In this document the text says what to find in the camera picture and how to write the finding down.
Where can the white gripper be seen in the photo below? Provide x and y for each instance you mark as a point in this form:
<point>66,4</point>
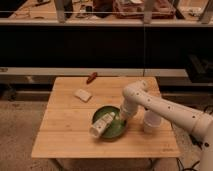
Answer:
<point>102,123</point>

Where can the green ceramic bowl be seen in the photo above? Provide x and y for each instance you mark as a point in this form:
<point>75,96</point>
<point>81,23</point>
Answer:
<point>116,128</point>

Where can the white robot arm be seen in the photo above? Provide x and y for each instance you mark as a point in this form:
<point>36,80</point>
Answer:
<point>196,122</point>

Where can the wooden table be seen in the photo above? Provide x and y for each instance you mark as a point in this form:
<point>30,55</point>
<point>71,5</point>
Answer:
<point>66,130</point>

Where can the beige sponge block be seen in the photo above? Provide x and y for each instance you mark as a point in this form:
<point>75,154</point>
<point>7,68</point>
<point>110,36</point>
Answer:
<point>83,95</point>

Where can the red brown sausage toy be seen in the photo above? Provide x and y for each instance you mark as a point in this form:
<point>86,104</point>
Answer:
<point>91,77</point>

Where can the white plastic cup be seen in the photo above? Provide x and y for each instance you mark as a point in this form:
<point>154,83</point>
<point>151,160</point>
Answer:
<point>151,122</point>

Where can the red tray on shelf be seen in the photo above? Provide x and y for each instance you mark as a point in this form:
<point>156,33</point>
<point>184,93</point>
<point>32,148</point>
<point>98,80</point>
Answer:
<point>135,9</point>

